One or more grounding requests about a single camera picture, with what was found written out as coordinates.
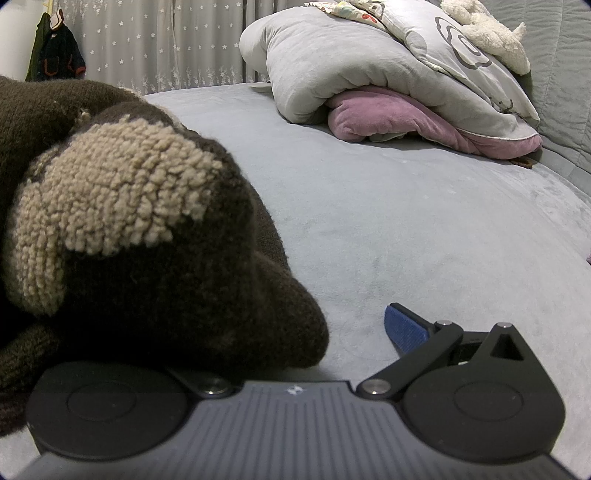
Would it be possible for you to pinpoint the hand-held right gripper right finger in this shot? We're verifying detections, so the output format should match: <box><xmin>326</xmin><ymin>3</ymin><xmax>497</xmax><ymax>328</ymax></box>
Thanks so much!
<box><xmin>355</xmin><ymin>302</ymin><xmax>539</xmax><ymax>400</ymax></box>

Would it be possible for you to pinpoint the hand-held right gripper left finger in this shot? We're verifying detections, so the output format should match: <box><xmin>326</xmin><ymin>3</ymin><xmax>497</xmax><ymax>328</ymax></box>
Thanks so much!
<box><xmin>167</xmin><ymin>367</ymin><xmax>234</xmax><ymax>399</ymax></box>

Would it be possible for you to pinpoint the brown sweater with beige patches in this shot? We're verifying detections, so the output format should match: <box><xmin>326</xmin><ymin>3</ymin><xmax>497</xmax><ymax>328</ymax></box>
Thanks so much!
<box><xmin>0</xmin><ymin>76</ymin><xmax>330</xmax><ymax>437</ymax></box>

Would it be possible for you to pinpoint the grey bed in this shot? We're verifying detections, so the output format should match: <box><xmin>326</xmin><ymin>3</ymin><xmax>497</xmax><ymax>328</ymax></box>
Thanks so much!
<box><xmin>0</xmin><ymin>0</ymin><xmax>591</xmax><ymax>480</ymax></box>

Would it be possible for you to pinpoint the pink pillow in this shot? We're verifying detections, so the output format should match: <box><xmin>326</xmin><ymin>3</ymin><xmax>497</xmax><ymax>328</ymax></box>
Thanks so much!
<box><xmin>327</xmin><ymin>87</ymin><xmax>544</xmax><ymax>160</ymax></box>

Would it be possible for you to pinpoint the grey duvet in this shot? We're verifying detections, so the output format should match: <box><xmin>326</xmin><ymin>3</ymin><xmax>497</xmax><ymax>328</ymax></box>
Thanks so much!
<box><xmin>239</xmin><ymin>0</ymin><xmax>541</xmax><ymax>140</ymax></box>

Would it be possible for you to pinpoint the white plush toy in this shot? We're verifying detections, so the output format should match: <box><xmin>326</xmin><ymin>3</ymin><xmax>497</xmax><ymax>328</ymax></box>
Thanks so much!
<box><xmin>441</xmin><ymin>0</ymin><xmax>532</xmax><ymax>76</ymax></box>

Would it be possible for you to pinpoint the patterned white pillow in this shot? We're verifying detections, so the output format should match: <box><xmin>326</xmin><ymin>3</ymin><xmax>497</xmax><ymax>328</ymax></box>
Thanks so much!
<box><xmin>305</xmin><ymin>0</ymin><xmax>380</xmax><ymax>22</ymax></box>

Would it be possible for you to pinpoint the grey star-print curtain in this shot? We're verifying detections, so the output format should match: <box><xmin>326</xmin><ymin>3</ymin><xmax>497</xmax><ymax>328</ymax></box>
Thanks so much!
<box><xmin>59</xmin><ymin>0</ymin><xmax>324</xmax><ymax>96</ymax></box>

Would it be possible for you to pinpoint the dark hanging jacket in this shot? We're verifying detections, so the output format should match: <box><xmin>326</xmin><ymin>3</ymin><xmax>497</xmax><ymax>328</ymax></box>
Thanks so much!
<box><xmin>25</xmin><ymin>11</ymin><xmax>88</xmax><ymax>83</ymax></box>

